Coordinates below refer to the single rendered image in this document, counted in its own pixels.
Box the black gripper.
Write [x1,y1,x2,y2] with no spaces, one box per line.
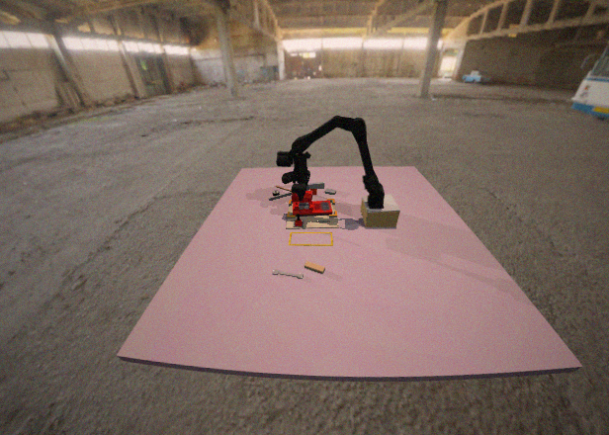
[291,168,310,201]

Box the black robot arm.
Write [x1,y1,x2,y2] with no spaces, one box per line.
[276,116,385,209]

